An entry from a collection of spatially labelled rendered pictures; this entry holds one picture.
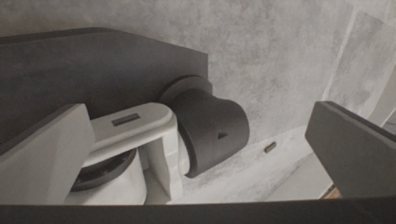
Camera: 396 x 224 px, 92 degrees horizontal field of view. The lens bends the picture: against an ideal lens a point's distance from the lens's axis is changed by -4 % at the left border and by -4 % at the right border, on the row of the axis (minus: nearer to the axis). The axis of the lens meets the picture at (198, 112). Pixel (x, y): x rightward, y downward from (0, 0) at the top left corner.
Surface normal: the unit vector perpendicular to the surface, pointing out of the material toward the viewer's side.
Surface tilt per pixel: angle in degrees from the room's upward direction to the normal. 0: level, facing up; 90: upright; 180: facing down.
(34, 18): 0
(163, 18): 0
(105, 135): 90
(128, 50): 0
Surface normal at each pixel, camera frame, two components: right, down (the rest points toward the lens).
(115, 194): 0.84, 0.25
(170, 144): 0.58, 0.39
